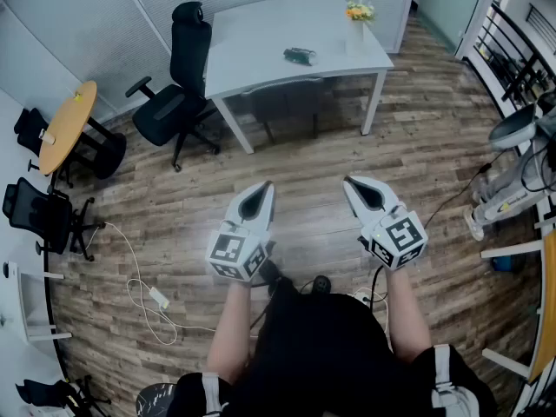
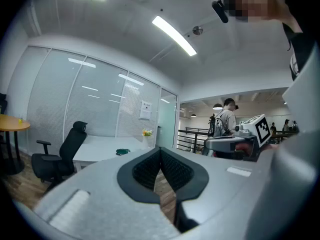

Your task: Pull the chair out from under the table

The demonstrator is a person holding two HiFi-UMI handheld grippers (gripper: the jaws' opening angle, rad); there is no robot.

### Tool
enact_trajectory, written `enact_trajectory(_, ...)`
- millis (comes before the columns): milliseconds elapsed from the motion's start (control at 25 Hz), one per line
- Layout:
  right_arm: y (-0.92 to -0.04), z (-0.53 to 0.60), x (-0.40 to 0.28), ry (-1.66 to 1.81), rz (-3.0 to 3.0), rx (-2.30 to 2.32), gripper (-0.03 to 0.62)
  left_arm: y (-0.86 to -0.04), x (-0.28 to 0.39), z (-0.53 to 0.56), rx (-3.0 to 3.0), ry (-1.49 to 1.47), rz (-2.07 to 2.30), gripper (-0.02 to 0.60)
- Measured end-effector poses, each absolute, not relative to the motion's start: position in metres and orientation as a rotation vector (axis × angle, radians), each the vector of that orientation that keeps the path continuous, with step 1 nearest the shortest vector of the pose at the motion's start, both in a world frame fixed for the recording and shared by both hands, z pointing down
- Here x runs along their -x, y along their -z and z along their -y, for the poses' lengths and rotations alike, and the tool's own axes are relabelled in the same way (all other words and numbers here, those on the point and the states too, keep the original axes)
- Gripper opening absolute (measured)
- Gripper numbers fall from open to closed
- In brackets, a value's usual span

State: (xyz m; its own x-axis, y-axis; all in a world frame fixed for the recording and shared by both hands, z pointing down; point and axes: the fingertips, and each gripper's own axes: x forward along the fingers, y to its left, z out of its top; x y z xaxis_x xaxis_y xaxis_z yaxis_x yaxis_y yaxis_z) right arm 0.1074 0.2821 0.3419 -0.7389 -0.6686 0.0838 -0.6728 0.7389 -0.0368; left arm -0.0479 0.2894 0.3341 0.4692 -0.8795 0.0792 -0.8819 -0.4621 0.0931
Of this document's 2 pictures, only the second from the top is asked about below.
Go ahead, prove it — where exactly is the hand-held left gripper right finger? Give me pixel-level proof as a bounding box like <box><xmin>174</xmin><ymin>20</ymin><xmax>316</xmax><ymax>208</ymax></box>
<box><xmin>159</xmin><ymin>146</ymin><xmax>276</xmax><ymax>234</ymax></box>

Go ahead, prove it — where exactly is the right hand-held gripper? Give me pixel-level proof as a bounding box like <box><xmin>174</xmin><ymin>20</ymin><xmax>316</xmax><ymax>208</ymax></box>
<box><xmin>202</xmin><ymin>113</ymin><xmax>273</xmax><ymax>162</ymax></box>

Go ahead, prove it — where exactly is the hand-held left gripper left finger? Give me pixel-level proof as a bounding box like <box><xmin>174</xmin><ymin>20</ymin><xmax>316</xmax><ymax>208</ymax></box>
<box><xmin>33</xmin><ymin>146</ymin><xmax>181</xmax><ymax>238</ymax></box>

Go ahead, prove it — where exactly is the black office chair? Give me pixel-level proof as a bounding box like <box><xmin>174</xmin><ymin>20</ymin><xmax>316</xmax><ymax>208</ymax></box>
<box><xmin>31</xmin><ymin>120</ymin><xmax>88</xmax><ymax>190</ymax></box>

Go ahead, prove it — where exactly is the black mesh chair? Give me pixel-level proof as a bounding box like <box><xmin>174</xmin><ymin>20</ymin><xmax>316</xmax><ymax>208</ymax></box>
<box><xmin>0</xmin><ymin>93</ymin><xmax>8</xmax><ymax>115</ymax></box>

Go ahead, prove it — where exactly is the black metal railing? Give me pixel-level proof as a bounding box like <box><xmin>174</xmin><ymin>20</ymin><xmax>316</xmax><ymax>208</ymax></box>
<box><xmin>176</xmin><ymin>127</ymin><xmax>213</xmax><ymax>154</ymax></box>

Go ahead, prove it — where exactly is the white paper notice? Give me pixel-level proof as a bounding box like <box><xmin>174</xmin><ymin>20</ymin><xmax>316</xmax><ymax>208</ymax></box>
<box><xmin>139</xmin><ymin>99</ymin><xmax>153</xmax><ymax>121</ymax></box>

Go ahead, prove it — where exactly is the round wooden table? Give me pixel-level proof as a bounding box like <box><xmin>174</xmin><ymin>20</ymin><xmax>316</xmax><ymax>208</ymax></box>
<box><xmin>0</xmin><ymin>113</ymin><xmax>31</xmax><ymax>175</ymax></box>

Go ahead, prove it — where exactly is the person's black clothing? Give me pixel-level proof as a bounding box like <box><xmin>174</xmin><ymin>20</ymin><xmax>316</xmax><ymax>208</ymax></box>
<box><xmin>281</xmin><ymin>21</ymin><xmax>319</xmax><ymax>82</ymax></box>

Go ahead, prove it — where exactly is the person's head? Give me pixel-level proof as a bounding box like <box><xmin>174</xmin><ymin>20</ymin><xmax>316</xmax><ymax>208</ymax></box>
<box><xmin>223</xmin><ymin>0</ymin><xmax>302</xmax><ymax>34</ymax></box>

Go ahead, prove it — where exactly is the black head-mounted camera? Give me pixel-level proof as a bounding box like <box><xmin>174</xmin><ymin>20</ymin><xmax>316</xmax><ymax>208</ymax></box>
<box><xmin>211</xmin><ymin>0</ymin><xmax>230</xmax><ymax>24</ymax></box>

